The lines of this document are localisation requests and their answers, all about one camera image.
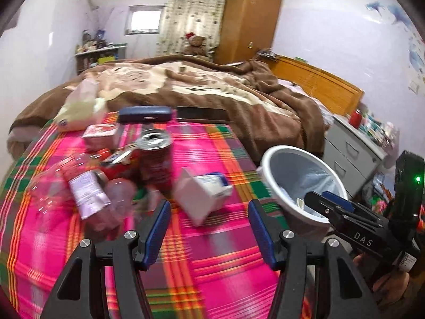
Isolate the translucent white bin liner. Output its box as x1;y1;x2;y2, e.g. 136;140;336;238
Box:
269;150;343;220

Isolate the grey drawer cabinet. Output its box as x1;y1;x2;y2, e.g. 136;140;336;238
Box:
323;115;388;197

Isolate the patterned curtain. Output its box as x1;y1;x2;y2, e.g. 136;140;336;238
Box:
156;0;226;56

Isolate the red drink can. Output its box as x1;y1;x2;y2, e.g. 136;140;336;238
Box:
135;129;173;193

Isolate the dark blue glasses case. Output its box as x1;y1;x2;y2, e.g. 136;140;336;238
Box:
117;106;173;124

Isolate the wooden wardrobe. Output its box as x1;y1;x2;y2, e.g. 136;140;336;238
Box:
214;0;282;64

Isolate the soft tissue pack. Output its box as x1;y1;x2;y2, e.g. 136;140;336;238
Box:
53;78;108;133

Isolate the red snack wrapper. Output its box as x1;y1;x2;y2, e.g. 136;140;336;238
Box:
99;147;141;180

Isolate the white blue crushed carton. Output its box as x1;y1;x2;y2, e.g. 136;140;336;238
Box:
173;168;233;226

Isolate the black smartphone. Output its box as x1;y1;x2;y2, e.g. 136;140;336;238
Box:
176;107;231;124

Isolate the wooden headboard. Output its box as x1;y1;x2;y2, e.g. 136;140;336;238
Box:
264;56;364;115

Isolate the red white milk carton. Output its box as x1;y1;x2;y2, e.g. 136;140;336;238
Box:
82;123;122;151

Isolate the cluttered side shelf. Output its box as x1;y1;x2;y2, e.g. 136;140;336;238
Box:
75;30;128;74

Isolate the red jar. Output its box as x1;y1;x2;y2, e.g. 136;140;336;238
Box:
349;110;363;129

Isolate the pink plaid cloth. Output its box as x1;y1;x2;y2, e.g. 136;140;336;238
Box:
0;112;310;319

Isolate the brown teddy bear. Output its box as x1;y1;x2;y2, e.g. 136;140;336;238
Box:
183;32;208;57

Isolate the white round trash bin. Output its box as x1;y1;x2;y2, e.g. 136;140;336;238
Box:
257;145;350;236

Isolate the small window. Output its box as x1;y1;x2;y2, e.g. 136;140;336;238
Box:
125;5;164;35

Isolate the brown patterned fleece blanket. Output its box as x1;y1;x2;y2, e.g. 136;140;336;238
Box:
6;55;327;163

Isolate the person's right hand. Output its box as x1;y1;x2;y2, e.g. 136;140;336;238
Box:
372;269;410;306

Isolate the clear plastic bottle pink label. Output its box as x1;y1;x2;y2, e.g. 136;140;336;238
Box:
27;153;137;233

